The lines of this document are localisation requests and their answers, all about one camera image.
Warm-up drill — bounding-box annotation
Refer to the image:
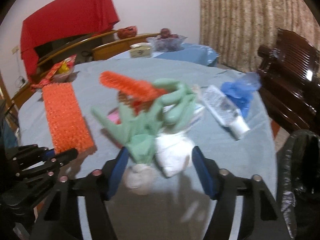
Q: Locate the clear plastic wrap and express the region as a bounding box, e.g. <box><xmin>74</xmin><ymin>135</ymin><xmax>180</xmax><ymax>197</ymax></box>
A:
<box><xmin>154</xmin><ymin>127</ymin><xmax>198</xmax><ymax>178</ymax></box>

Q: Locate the light wooden bench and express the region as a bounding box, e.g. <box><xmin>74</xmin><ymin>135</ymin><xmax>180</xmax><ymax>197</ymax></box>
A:
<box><xmin>7</xmin><ymin>29</ymin><xmax>161</xmax><ymax>117</ymax></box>

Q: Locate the blue plastic sheet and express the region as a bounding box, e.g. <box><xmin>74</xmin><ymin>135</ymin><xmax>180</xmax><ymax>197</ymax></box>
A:
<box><xmin>110</xmin><ymin>42</ymin><xmax>220</xmax><ymax>68</ymax></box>

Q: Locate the blue plastic glove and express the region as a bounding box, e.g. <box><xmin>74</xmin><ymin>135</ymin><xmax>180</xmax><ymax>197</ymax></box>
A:
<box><xmin>220</xmin><ymin>72</ymin><xmax>261</xmax><ymax>118</ymax></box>

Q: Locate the glass fruit bowl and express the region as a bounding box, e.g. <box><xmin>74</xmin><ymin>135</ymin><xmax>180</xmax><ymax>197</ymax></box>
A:
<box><xmin>146</xmin><ymin>35</ymin><xmax>187</xmax><ymax>53</ymax></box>

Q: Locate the white paper ball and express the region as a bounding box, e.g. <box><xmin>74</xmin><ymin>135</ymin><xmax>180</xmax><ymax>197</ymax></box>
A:
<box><xmin>124</xmin><ymin>165</ymin><xmax>157</xmax><ymax>196</ymax></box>

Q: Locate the orange mesh sheet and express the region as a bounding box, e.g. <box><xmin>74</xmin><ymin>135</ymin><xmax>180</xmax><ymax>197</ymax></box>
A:
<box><xmin>99</xmin><ymin>71</ymin><xmax>160</xmax><ymax>103</ymax></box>

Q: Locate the tissue box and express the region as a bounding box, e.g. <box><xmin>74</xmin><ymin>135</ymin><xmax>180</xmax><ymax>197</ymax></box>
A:
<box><xmin>129</xmin><ymin>43</ymin><xmax>153</xmax><ymax>58</ymax></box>

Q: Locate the red and yellow gift bag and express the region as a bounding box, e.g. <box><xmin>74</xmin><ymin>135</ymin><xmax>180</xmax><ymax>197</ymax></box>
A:
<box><xmin>31</xmin><ymin>54</ymin><xmax>80</xmax><ymax>92</ymax></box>

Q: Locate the orange knitted cloth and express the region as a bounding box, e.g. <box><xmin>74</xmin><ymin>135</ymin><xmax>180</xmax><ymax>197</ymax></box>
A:
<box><xmin>42</xmin><ymin>82</ymin><xmax>97</xmax><ymax>155</ymax></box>

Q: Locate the pink plastic item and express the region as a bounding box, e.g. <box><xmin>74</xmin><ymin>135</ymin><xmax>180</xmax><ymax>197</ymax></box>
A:
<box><xmin>107</xmin><ymin>107</ymin><xmax>123</xmax><ymax>125</ymax></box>

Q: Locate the red cloth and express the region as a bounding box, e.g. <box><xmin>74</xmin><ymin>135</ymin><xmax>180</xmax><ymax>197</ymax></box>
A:
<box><xmin>20</xmin><ymin>0</ymin><xmax>120</xmax><ymax>83</ymax></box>

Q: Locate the light blue tablecloth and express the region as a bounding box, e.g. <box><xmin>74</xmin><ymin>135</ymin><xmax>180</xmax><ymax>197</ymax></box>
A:
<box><xmin>17</xmin><ymin>58</ymin><xmax>277</xmax><ymax>240</ymax></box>

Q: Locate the green rubber glove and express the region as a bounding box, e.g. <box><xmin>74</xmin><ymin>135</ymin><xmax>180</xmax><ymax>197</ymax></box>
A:
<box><xmin>91</xmin><ymin>78</ymin><xmax>198</xmax><ymax>167</ymax></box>

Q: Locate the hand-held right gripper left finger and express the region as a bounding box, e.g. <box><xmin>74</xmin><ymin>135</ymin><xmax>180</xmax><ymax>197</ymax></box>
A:
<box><xmin>30</xmin><ymin>147</ymin><xmax>130</xmax><ymax>240</ymax></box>

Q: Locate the red fruit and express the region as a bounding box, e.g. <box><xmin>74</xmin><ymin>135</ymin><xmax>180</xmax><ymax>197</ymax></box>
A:
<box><xmin>159</xmin><ymin>28</ymin><xmax>178</xmax><ymax>40</ymax></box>

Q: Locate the dark wooden slatted armchair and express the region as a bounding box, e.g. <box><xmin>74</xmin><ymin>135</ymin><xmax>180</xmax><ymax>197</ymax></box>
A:
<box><xmin>257</xmin><ymin>28</ymin><xmax>320</xmax><ymax>138</ymax></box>

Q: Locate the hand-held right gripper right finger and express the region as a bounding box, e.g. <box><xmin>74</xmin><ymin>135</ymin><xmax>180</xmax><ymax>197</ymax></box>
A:
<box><xmin>191</xmin><ymin>146</ymin><xmax>295</xmax><ymax>240</ymax></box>

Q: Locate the beige patterned curtain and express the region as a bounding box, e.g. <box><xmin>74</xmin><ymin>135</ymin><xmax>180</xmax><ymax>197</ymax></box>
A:
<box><xmin>199</xmin><ymin>0</ymin><xmax>320</xmax><ymax>73</ymax></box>

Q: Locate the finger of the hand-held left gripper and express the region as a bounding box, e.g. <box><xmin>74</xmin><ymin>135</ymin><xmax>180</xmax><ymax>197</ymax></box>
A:
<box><xmin>5</xmin><ymin>144</ymin><xmax>55</xmax><ymax>167</ymax></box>
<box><xmin>15</xmin><ymin>148</ymin><xmax>78</xmax><ymax>181</ymax></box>

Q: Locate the trash bin with black bag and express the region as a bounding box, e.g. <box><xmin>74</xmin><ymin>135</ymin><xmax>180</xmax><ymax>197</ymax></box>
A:
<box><xmin>276</xmin><ymin>129</ymin><xmax>320</xmax><ymax>240</ymax></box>

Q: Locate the red basket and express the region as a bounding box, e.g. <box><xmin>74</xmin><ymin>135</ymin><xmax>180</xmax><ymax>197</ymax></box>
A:
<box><xmin>117</xmin><ymin>25</ymin><xmax>138</xmax><ymax>40</ymax></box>

